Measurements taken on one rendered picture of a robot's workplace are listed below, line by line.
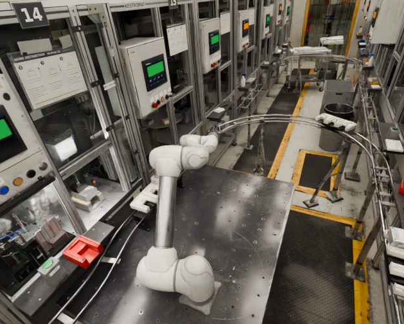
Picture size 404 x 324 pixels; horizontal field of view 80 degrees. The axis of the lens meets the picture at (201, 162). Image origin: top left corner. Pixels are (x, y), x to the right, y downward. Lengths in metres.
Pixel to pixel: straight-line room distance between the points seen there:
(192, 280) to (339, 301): 1.41
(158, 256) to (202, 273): 0.24
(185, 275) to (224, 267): 0.37
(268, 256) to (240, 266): 0.18
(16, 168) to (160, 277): 0.81
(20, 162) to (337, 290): 2.29
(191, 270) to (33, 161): 0.88
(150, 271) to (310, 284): 1.45
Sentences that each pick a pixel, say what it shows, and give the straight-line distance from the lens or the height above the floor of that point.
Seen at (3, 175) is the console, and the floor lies 1.47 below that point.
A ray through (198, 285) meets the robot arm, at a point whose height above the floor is 0.89.
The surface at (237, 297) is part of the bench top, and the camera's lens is 1.49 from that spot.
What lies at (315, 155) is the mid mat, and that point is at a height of 0.01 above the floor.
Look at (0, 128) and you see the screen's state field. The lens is 1.22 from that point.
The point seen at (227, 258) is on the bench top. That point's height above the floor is 0.68.
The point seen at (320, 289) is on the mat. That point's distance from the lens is 2.39.
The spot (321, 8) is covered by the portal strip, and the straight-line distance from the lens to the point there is 9.07.
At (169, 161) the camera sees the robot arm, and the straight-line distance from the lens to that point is 1.31.
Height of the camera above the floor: 2.01
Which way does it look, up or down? 34 degrees down
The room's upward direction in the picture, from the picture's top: 5 degrees counter-clockwise
